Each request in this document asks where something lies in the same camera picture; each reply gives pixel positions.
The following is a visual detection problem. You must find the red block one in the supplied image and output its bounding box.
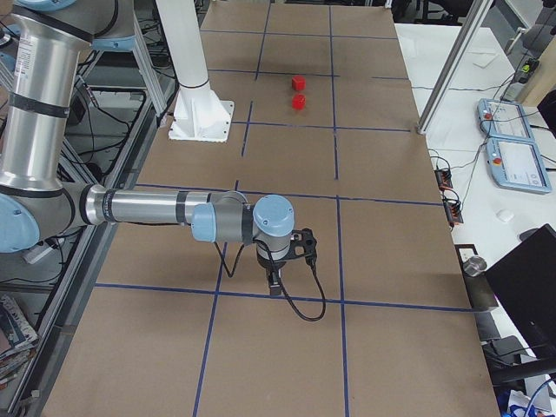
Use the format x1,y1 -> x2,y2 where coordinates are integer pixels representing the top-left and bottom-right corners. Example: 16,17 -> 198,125
291,75 -> 306,91
291,94 -> 307,110

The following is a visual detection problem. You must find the lower orange connector block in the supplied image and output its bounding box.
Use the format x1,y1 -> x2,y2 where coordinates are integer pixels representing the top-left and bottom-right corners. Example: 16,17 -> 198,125
442,198 -> 464,227

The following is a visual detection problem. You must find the orange connector block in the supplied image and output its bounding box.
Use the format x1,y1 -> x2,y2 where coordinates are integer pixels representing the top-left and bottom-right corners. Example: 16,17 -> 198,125
434,168 -> 453,191
442,198 -> 464,227

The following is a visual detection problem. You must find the upper orange connector block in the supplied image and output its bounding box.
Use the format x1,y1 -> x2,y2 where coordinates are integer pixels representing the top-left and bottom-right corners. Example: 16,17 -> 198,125
434,168 -> 453,191

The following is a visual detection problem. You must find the steel cup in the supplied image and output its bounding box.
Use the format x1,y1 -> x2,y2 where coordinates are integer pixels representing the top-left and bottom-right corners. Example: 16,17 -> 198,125
462,255 -> 487,277

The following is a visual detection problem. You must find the white small puck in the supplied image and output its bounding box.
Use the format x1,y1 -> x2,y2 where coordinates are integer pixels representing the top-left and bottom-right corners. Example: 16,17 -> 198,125
496,209 -> 514,223

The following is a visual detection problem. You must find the black monitor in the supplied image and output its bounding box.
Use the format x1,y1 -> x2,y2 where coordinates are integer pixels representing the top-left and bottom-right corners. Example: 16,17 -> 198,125
486,224 -> 555,359

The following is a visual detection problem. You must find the stack of magazines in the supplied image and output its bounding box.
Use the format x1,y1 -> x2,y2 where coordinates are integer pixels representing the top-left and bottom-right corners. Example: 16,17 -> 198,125
1,294 -> 39,389

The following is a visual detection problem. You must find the lower teach pendant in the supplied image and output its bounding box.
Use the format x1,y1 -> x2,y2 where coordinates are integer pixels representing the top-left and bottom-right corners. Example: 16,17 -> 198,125
486,137 -> 553,195

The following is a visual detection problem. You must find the teach pendant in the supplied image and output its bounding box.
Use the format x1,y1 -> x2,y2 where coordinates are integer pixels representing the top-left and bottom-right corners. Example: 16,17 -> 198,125
477,98 -> 534,141
486,137 -> 553,195

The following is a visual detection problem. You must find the upper teach pendant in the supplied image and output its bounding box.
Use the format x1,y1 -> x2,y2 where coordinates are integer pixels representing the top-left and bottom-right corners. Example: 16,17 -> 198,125
477,98 -> 534,141

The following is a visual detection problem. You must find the white pedestal column base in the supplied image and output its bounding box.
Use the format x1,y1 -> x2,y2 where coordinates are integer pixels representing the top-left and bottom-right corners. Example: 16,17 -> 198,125
156,0 -> 235,142

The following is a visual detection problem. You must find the aluminium frame rack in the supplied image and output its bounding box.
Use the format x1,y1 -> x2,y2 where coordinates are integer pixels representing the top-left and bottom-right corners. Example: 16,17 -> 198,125
1,14 -> 169,416

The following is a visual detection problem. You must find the aluminium frame post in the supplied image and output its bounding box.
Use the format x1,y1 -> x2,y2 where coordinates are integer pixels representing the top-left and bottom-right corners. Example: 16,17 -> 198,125
416,0 -> 493,135

